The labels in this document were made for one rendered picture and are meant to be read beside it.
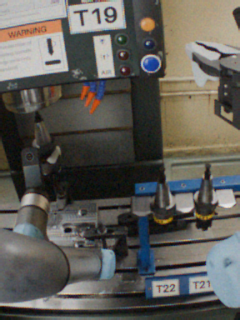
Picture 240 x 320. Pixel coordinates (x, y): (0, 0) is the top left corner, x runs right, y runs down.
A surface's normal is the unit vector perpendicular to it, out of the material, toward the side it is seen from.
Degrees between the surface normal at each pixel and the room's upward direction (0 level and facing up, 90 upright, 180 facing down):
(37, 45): 90
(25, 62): 90
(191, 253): 0
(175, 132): 90
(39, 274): 69
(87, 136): 91
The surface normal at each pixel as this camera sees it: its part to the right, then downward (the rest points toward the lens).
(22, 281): 0.58, 0.08
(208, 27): 0.00, 0.60
